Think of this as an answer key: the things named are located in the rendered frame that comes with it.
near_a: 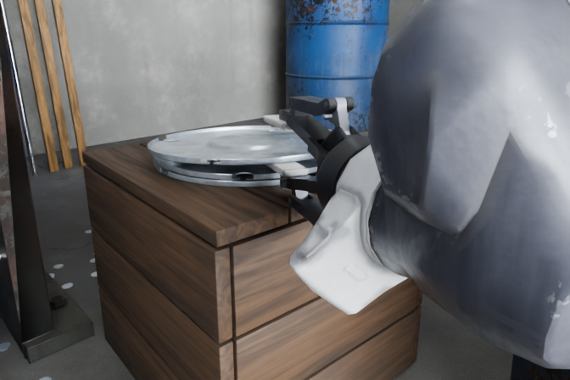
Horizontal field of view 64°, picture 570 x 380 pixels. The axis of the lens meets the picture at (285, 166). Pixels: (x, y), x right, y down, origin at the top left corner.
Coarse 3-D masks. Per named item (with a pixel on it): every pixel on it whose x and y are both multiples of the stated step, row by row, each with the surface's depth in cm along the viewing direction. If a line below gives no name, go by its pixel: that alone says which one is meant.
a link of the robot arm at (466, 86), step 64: (448, 0) 20; (512, 0) 20; (384, 64) 23; (448, 64) 19; (512, 64) 18; (384, 128) 23; (448, 128) 19; (512, 128) 19; (384, 192) 25; (448, 192) 20; (512, 192) 19; (384, 256) 29; (448, 256) 22; (512, 256) 19; (512, 320) 20
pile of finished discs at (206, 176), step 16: (272, 128) 83; (160, 160) 64; (304, 160) 64; (176, 176) 59; (192, 176) 60; (208, 176) 57; (224, 176) 56; (240, 176) 60; (256, 176) 56; (272, 176) 57
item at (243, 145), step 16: (208, 128) 78; (224, 128) 80; (240, 128) 81; (256, 128) 81; (160, 144) 67; (176, 144) 67; (192, 144) 66; (208, 144) 65; (224, 144) 62; (240, 144) 62; (256, 144) 62; (272, 144) 62; (288, 144) 64; (304, 144) 64; (176, 160) 55; (192, 160) 54; (208, 160) 55; (224, 160) 53; (240, 160) 53; (256, 160) 53; (272, 160) 53; (288, 160) 54
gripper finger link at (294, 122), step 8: (288, 120) 48; (296, 120) 47; (304, 120) 47; (312, 120) 47; (296, 128) 47; (304, 128) 45; (312, 128) 45; (320, 128) 45; (304, 136) 45; (312, 136) 43; (320, 136) 44; (312, 144) 42; (320, 144) 43; (312, 152) 42; (320, 152) 40; (320, 160) 40
